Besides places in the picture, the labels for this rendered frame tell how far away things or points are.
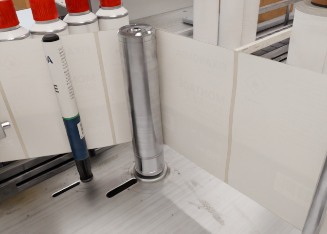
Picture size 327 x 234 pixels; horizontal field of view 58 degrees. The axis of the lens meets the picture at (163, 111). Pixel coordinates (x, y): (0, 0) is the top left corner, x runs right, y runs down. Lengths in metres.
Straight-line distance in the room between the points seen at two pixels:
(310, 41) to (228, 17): 0.33
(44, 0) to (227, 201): 0.34
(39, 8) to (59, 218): 0.27
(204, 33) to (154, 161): 0.34
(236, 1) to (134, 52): 0.42
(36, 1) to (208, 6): 0.32
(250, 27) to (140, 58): 0.47
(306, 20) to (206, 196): 0.23
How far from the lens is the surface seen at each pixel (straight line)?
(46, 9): 0.44
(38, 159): 0.47
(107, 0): 0.48
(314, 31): 0.38
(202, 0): 0.61
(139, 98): 0.31
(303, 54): 0.39
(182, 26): 1.17
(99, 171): 0.41
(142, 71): 0.30
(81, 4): 0.47
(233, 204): 0.36
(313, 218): 0.27
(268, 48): 0.80
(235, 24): 0.69
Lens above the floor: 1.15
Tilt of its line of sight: 32 degrees down
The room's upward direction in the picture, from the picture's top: 4 degrees counter-clockwise
